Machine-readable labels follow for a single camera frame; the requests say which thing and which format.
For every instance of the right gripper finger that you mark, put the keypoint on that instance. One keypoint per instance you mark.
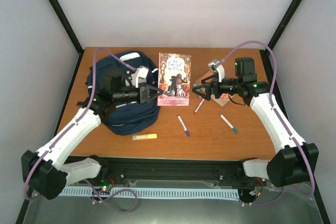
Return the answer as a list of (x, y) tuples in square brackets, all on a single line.
[(202, 86), (203, 94)]

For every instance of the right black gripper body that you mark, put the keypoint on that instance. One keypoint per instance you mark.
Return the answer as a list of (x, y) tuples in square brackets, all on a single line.
[(216, 85)]

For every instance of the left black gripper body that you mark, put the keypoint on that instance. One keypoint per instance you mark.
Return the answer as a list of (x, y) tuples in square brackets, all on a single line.
[(143, 97)]

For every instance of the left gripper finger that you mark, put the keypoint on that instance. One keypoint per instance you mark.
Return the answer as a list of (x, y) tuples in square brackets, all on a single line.
[(152, 89), (153, 97)]

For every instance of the orange green paperback book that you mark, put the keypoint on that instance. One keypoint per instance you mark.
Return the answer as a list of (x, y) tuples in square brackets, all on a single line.
[(209, 76)]

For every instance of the pink paperback book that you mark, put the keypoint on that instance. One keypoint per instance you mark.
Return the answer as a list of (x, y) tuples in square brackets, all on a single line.
[(174, 79)]

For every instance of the navy blue backpack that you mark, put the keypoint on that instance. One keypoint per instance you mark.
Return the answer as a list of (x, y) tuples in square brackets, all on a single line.
[(131, 113)]

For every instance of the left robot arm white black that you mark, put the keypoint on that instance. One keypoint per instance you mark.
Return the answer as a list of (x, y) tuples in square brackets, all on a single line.
[(73, 129)]

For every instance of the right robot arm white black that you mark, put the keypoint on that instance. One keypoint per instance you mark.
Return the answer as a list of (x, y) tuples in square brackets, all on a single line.
[(275, 119)]

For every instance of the red capped marker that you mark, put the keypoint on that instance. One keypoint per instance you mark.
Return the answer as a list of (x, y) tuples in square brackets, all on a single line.
[(199, 105)]

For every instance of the yellow highlighter pen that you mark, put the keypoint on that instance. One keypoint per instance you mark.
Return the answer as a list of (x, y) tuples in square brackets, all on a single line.
[(144, 137)]

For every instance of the purple capped marker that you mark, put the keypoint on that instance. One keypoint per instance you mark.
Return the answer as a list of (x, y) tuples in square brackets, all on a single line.
[(183, 125)]

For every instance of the green capped marker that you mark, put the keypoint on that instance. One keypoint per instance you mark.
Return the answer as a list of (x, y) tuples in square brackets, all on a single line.
[(228, 123)]

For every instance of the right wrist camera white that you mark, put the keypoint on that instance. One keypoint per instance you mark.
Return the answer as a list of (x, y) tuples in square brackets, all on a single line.
[(217, 68)]

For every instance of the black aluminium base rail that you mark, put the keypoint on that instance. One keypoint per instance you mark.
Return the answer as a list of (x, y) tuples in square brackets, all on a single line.
[(120, 170)]

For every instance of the light blue cable duct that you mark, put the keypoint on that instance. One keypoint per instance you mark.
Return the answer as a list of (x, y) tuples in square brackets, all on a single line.
[(172, 193)]

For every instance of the right black frame post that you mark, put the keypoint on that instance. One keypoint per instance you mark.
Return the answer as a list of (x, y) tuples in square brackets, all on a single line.
[(288, 15)]

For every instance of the black frame post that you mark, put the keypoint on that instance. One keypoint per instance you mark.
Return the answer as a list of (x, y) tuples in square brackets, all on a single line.
[(66, 25), (288, 15)]

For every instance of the left black frame post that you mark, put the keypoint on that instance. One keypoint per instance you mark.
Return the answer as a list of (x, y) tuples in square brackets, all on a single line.
[(66, 25)]

